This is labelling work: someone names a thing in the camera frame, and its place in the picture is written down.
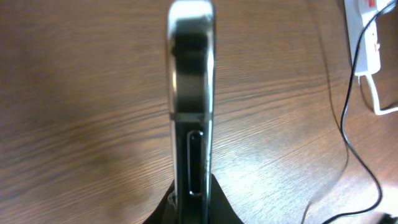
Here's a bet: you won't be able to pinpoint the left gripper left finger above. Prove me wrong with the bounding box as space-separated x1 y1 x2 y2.
143 181 178 224

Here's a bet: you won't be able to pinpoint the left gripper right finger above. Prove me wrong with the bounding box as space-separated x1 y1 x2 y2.
209 174 243 224

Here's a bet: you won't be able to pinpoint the black charger cable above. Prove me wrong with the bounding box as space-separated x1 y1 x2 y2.
322 0 398 224

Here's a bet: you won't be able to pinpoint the black smartphone with white circles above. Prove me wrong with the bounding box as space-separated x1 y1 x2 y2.
165 1 216 223

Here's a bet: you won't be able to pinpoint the white power strip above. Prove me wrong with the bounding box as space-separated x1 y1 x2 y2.
344 0 397 77

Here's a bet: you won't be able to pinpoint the white power strip cord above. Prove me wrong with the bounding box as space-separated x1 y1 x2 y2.
357 73 398 116

